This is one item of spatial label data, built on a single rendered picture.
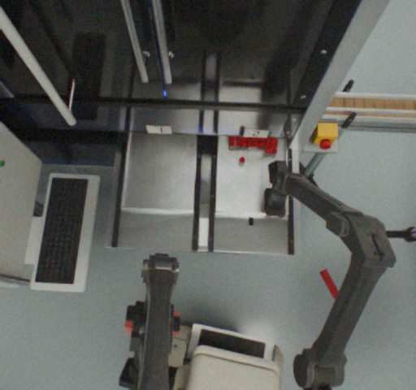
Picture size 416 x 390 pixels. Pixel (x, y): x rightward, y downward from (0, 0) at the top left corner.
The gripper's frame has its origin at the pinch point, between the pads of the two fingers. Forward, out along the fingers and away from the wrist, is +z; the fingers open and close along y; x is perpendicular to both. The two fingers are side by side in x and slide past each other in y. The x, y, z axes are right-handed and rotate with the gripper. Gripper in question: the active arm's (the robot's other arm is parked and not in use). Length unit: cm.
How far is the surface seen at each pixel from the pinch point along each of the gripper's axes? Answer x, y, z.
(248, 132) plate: 10.1, 22.7, -16.0
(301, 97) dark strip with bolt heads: -2.8, 19.3, -41.6
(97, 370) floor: 75, -52, 100
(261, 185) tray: 3.4, 10.4, 0.3
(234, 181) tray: 13.4, 11.5, 0.3
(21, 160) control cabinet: 89, 11, -9
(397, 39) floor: -99, 157, 66
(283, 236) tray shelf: -4.7, -7.8, 3.2
